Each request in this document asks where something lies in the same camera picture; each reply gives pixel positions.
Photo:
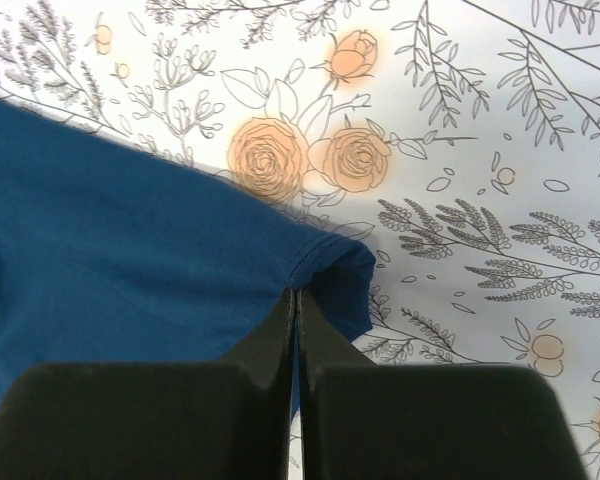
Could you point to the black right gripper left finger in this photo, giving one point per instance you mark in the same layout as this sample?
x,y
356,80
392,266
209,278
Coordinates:
x,y
224,419

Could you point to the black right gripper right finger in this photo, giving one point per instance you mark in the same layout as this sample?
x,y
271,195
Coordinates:
x,y
361,420

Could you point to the blue t shirt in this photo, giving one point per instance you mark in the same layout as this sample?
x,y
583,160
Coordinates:
x,y
108,254

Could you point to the floral table cloth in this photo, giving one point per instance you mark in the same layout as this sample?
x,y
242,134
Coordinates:
x,y
459,141

